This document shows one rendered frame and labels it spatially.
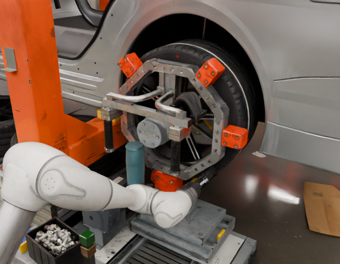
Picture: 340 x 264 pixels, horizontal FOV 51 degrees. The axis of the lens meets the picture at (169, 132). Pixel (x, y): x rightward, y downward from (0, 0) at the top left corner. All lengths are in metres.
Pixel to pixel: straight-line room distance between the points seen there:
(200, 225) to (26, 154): 1.20
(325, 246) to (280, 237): 0.26
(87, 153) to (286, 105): 1.02
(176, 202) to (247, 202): 1.28
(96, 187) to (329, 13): 0.99
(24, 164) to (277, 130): 1.02
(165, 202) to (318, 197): 1.62
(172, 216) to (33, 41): 0.87
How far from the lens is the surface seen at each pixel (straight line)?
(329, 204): 2.78
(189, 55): 1.57
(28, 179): 1.02
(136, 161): 1.67
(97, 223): 1.91
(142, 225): 2.09
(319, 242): 2.43
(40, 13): 1.58
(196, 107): 1.40
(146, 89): 1.77
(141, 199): 1.42
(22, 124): 1.72
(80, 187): 0.92
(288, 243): 2.36
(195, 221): 2.03
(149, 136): 1.52
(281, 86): 1.52
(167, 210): 1.36
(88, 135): 1.92
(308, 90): 1.50
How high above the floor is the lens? 1.51
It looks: 25 degrees down
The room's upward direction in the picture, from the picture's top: 1 degrees clockwise
